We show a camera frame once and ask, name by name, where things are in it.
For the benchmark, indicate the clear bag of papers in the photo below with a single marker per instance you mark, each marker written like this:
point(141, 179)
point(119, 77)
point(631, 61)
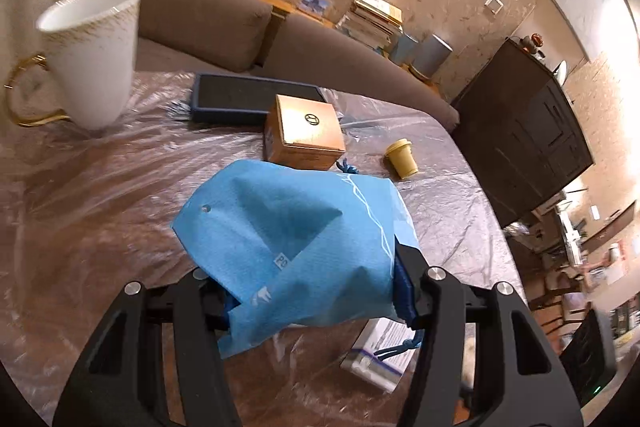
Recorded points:
point(367, 371)

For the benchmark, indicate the small figurine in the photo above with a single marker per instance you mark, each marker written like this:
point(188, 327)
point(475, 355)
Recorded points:
point(532, 44)

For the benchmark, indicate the grey cylinder speaker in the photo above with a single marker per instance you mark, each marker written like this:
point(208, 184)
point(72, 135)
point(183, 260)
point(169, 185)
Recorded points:
point(432, 54)

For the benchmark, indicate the blue cylinder speaker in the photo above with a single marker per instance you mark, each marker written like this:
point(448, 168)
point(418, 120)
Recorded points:
point(402, 49)

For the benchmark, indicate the yellow cartoon cup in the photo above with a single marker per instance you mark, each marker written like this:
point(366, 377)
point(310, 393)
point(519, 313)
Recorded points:
point(401, 159)

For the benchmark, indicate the stack of books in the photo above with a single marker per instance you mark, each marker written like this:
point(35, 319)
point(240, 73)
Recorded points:
point(372, 19)

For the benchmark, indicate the brown sofa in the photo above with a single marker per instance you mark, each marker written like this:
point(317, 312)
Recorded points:
point(200, 17)

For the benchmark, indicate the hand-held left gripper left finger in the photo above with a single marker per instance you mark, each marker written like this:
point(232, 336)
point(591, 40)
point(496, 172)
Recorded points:
point(200, 307)

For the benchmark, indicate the wide acrylic photo frame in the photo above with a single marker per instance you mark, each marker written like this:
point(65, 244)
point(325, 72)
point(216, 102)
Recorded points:
point(315, 4)

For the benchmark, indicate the dark wooden cabinet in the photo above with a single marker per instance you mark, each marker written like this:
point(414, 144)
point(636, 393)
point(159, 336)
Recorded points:
point(525, 132)

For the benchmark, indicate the black electronic device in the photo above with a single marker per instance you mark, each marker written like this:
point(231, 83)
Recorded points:
point(590, 357)

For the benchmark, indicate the cluttered wooden shelf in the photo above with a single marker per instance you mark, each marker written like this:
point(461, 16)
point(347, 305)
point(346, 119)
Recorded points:
point(585, 257)

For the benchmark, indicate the brown cardboard box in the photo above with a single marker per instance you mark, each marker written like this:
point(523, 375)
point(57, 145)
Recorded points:
point(305, 127)

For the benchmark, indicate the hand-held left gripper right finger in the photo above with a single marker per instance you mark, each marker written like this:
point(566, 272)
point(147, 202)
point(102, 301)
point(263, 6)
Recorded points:
point(404, 289)

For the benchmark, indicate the dark blue flat tray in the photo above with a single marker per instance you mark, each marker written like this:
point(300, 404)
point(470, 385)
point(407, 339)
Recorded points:
point(235, 94)

